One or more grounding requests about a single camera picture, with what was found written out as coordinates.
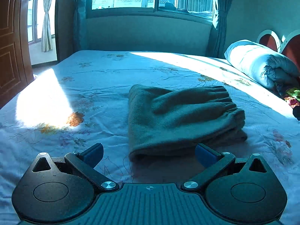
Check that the red heart shaped headboard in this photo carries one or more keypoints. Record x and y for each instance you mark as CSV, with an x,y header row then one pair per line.
x,y
287,46

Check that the blue window curtain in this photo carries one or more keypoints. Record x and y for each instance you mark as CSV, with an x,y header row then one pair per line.
x,y
217,34

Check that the left blue curtain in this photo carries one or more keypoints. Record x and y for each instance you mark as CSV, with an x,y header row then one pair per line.
x,y
70,27

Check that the floral white bed sheet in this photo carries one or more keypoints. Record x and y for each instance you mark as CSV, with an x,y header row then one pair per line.
x,y
84,100

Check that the dark wooden cabinet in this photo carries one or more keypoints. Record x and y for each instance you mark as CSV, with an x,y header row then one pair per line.
x,y
16,68

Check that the dark grey fleece pants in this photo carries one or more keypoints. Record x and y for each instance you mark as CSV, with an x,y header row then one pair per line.
x,y
164,122

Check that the small far window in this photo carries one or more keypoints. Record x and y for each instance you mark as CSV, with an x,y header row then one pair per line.
x,y
35,17

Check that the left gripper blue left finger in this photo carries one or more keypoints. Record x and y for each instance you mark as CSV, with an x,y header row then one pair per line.
x,y
83,164

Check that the pale balcony curtain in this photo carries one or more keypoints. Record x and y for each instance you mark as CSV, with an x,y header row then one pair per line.
x,y
46,44

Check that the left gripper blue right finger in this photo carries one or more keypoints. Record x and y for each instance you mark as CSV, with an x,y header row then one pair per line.
x,y
214,164

